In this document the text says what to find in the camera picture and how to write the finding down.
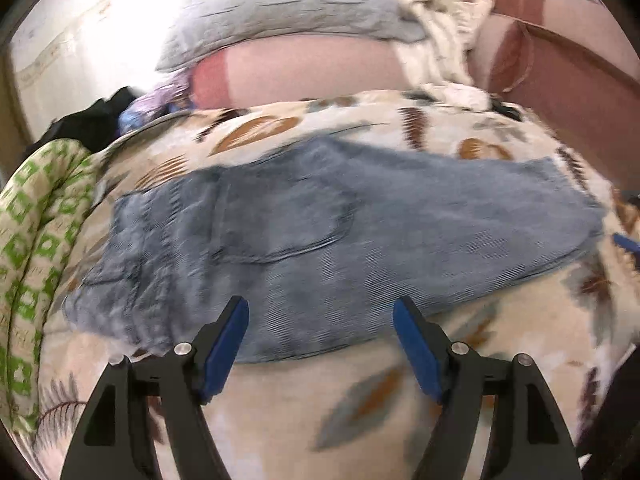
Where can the leaf print blanket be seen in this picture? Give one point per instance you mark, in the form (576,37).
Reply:
(300,410)

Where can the black cloth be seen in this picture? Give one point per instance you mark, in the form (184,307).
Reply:
(85,122)

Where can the green white checked quilt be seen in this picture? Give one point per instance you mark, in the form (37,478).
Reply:
(35,260)

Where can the blue denim pants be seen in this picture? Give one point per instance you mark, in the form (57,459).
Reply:
(320,240)

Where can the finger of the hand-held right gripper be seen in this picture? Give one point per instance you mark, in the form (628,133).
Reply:
(626,243)

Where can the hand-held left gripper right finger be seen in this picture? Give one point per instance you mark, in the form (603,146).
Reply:
(417,350)

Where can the purple plastic bag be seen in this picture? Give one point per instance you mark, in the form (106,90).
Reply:
(160,100)

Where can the pink red bolster cushion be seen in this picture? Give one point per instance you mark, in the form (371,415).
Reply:
(300,72)

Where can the red pink padded headboard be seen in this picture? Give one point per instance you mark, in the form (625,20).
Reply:
(560,70)

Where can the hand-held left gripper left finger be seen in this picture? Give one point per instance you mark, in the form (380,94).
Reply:
(225,345)

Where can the white floral cloth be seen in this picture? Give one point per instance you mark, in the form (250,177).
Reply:
(440,35)

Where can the grey quilted pillow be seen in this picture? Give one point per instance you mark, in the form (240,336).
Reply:
(280,5)

